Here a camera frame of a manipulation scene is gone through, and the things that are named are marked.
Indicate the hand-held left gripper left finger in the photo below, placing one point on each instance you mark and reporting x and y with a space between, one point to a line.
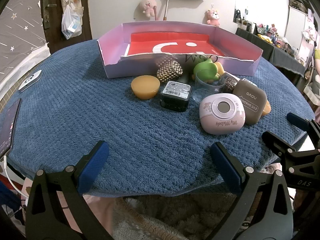
93 165

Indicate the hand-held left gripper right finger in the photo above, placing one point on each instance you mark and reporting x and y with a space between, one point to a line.
226 167

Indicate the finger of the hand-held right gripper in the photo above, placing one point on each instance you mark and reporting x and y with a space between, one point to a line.
297 121
275 140

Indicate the orange round jelly block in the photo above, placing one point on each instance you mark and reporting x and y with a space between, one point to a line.
267 108
145 87

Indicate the brown eyeshadow case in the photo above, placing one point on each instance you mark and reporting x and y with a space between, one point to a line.
250 102

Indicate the pink round compact device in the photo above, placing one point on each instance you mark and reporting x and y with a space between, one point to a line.
222 115

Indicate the glitter nail polish bottle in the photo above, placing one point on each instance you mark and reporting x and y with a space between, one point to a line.
230 84

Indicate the clear plastic cup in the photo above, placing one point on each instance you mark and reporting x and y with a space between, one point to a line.
208 88

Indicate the black nail polish bottle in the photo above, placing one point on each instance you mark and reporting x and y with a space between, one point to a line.
175 97

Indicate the green and yellow toy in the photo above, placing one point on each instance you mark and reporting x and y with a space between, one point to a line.
205 70

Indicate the purple cardboard box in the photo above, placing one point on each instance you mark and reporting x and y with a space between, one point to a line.
112 55

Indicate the gold studded cylinder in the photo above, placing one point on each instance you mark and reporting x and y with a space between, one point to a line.
169 67

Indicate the grey white plush toy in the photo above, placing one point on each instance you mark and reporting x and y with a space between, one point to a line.
312 87

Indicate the pink cloth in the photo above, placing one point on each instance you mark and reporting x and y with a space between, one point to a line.
100 205

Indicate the blue towel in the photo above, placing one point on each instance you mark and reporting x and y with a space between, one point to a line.
100 120

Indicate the dark covered side table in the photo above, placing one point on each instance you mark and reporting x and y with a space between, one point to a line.
275 55

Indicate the beige fluffy blanket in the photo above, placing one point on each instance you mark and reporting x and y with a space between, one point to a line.
162 217

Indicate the smartphone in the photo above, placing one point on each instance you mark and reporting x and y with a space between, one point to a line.
10 127

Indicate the whiteboard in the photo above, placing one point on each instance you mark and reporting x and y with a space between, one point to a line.
296 25

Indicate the white small device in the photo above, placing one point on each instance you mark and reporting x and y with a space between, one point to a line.
30 81

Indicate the pink plush toy with horns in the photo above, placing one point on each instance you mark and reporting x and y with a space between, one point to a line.
213 17

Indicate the red paper liner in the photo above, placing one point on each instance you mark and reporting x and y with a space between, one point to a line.
175 40

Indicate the dark wooden door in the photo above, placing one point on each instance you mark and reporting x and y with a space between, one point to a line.
85 22

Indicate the hanging white plastic bag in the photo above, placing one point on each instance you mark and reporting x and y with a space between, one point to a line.
71 23

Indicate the grey starred curtain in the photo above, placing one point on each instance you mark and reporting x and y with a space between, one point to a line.
20 30

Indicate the pink stick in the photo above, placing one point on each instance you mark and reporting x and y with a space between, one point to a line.
156 13

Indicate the pale pink plush toy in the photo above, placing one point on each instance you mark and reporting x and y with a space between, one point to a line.
148 6

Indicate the wall mirror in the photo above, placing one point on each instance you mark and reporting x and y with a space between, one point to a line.
241 7

